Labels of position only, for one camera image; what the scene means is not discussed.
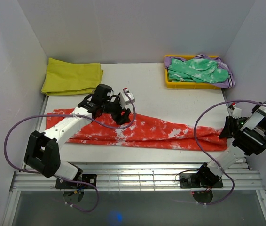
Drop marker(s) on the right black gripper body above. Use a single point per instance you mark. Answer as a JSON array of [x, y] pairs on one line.
[[234, 124]]

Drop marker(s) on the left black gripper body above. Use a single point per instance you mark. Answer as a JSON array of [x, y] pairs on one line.
[[114, 108]]

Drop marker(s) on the red tie-dye trousers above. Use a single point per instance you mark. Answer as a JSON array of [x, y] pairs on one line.
[[149, 132]]

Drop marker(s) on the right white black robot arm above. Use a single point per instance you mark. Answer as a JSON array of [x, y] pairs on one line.
[[248, 136]]

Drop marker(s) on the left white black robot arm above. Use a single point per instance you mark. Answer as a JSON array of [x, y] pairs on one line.
[[43, 149]]

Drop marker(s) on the green tie-dye trousers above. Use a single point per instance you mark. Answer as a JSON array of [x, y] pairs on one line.
[[196, 70]]

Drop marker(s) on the folded yellow-green trousers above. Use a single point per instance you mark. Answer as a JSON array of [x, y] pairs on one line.
[[68, 79]]

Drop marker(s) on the purple striped garment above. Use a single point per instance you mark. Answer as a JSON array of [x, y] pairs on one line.
[[228, 83]]

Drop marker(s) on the yellow plastic bin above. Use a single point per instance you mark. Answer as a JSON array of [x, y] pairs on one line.
[[185, 85]]

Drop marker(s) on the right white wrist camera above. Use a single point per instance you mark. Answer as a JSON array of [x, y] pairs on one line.
[[236, 112]]

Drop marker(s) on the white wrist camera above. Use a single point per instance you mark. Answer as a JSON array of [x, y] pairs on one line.
[[126, 97], [236, 112]]

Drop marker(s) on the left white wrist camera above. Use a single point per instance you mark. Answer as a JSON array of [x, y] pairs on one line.
[[126, 97]]

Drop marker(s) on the aluminium rail frame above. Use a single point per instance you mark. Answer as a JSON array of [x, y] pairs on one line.
[[150, 169]]

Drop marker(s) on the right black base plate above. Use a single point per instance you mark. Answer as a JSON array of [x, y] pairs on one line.
[[192, 180]]

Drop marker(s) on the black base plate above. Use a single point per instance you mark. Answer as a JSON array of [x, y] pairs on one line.
[[192, 180], [86, 178]]

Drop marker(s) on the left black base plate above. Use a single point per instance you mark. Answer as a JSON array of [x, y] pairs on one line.
[[86, 178]]

